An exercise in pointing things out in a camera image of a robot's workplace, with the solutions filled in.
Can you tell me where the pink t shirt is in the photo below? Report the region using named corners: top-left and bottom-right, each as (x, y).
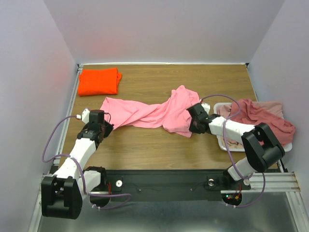
top-left (100, 85), bottom-right (199, 138)

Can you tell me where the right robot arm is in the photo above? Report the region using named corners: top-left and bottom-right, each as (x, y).
top-left (186, 103), bottom-right (285, 189)

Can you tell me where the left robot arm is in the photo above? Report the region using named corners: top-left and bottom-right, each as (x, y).
top-left (41, 109), bottom-right (113, 219)

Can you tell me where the folded orange t shirt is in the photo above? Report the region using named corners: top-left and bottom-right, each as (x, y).
top-left (78, 68), bottom-right (123, 96)

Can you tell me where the dark rose t shirt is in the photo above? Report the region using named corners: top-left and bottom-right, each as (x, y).
top-left (229, 99), bottom-right (296, 146)

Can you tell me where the pale mauve t shirt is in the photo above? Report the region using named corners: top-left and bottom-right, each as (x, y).
top-left (213, 101), bottom-right (283, 118)

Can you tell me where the white plastic tray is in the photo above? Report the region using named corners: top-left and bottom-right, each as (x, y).
top-left (213, 102), bottom-right (293, 153)

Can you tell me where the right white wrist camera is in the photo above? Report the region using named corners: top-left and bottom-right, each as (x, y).
top-left (201, 102), bottom-right (211, 114)

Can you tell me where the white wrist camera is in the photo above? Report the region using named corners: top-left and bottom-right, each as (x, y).
top-left (75, 108), bottom-right (90, 124)
top-left (201, 102), bottom-right (211, 114)

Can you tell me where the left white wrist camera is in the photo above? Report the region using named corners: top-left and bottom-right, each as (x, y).
top-left (75, 108), bottom-right (90, 124)

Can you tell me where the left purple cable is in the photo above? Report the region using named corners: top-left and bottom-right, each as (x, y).
top-left (42, 115), bottom-right (132, 210)

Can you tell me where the purple cable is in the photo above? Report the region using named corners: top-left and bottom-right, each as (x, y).
top-left (42, 115), bottom-right (132, 210)
top-left (199, 94), bottom-right (266, 208)

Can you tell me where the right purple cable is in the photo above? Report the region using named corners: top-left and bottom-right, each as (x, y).
top-left (199, 94), bottom-right (266, 208)

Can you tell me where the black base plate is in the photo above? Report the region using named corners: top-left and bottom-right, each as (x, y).
top-left (93, 170), bottom-right (251, 202)

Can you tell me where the aluminium frame rail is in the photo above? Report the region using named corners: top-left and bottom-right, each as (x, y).
top-left (38, 63), bottom-right (302, 194)

